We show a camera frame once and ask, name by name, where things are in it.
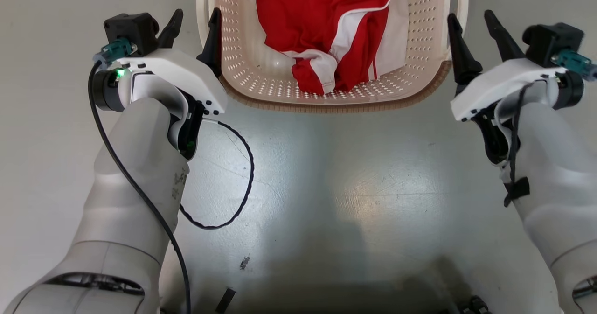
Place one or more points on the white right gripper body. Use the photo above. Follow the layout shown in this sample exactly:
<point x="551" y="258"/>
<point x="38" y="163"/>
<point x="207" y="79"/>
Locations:
<point x="503" y="83"/>

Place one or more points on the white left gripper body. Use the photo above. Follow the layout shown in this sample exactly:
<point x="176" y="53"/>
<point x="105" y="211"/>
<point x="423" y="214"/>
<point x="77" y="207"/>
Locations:
<point x="186" y="71"/>

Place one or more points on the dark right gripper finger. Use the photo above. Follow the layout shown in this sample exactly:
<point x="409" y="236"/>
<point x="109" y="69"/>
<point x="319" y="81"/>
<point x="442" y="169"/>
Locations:
<point x="506" y="41"/>
<point x="461" y="57"/>

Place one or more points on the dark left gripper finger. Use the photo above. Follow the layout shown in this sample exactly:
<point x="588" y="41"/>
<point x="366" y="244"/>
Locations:
<point x="171" y="29"/>
<point x="213" y="43"/>

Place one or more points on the black strip of robot base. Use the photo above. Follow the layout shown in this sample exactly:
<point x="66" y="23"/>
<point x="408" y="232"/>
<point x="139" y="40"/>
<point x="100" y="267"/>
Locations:
<point x="225" y="300"/>

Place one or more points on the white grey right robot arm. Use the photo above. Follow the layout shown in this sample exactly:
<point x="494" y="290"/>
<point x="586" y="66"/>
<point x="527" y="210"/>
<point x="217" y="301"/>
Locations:
<point x="555" y="174"/>

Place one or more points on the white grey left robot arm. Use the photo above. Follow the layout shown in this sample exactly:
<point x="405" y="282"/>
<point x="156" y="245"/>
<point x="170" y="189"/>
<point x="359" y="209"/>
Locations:
<point x="126" y="188"/>

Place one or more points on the black robot base wheel part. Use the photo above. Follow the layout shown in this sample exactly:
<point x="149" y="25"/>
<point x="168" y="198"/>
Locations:
<point x="475" y="305"/>

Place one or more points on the beige perforated plastic laundry basket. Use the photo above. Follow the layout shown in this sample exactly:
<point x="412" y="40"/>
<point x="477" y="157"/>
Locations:
<point x="242" y="48"/>

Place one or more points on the red and white garment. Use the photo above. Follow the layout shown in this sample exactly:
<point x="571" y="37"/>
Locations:
<point x="308" y="15"/>

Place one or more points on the small dark floor scrap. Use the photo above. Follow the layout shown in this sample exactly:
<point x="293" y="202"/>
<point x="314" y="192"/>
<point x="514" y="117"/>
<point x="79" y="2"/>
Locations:
<point x="244" y="262"/>

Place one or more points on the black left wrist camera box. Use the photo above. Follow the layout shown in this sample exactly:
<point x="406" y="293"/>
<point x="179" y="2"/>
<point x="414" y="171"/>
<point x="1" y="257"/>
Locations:
<point x="133" y="29"/>

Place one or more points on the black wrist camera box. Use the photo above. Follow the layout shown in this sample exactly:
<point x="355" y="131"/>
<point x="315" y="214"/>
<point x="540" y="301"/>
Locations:
<point x="133" y="29"/>
<point x="550" y="38"/>

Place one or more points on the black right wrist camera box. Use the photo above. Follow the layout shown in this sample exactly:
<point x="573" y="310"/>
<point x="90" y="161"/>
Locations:
<point x="550" y="38"/>

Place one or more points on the teal left camera connector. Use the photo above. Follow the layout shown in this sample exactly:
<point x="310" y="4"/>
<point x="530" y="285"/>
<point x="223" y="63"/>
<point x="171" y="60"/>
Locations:
<point x="114" y="50"/>

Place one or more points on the teal camera connector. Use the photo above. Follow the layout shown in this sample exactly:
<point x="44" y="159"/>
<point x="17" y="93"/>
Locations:
<point x="114" y="50"/>
<point x="576" y="62"/>

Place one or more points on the teal right camera connector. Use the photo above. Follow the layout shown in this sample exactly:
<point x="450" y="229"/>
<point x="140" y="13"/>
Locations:
<point x="576" y="62"/>

